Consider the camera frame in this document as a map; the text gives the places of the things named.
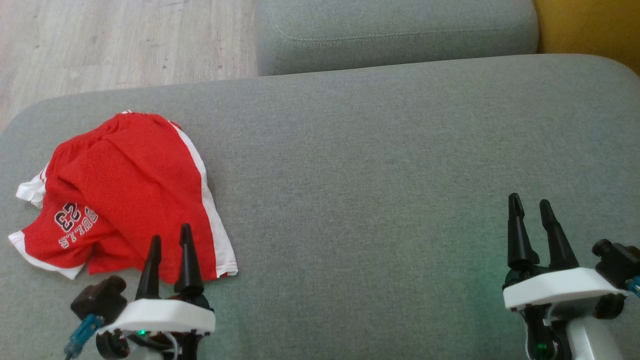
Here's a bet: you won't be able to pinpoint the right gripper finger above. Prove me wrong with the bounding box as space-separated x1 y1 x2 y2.
539 199 580 271
507 193 540 271

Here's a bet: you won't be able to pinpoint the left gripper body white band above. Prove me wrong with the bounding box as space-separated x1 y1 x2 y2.
95 294 217 360

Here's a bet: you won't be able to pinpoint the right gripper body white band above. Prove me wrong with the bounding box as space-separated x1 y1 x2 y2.
502 267 628 360

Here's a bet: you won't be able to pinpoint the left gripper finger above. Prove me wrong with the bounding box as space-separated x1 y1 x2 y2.
136 235 162 301
174 223 205 296

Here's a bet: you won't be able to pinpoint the red and white basketball shorts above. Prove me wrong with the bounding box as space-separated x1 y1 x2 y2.
8 110 239 284

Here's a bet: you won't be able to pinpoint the grey fabric sofa seat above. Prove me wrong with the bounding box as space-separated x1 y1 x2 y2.
0 54 640 360

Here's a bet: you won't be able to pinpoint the yellow fabric cushion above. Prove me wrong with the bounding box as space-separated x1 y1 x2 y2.
532 0 640 76

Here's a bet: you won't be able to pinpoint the grey fabric sofa cushion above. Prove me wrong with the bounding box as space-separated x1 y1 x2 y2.
256 0 540 77

